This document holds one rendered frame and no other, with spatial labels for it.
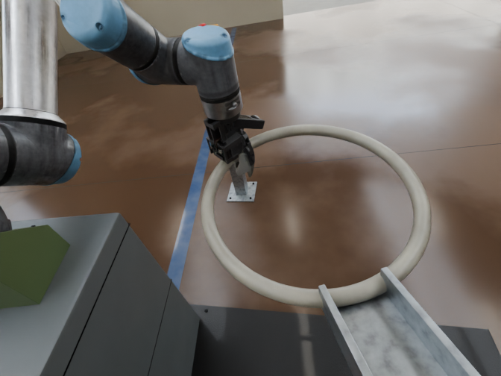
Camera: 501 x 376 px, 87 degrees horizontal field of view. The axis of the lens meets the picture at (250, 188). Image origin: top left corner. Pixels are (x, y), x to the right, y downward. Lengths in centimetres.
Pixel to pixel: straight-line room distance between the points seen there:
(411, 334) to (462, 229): 147
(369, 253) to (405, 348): 120
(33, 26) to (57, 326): 70
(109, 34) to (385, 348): 61
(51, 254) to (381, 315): 72
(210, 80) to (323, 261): 125
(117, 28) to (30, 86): 42
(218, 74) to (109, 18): 19
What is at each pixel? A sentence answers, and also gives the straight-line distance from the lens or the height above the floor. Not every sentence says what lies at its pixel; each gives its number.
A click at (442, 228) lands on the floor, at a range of 189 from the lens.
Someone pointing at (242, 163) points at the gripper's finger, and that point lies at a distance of 71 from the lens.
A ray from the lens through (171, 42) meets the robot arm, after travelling 61.
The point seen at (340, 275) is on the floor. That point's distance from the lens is 156.
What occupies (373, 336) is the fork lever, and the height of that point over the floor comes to 92.
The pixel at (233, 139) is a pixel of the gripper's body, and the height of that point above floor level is 102.
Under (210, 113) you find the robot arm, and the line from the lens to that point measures 61.
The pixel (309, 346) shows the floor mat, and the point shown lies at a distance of 140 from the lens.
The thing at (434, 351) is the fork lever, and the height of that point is 94.
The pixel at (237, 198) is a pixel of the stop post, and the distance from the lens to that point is 192.
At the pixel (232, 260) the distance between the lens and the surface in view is 52.
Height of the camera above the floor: 137
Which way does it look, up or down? 44 degrees down
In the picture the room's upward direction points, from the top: 12 degrees counter-clockwise
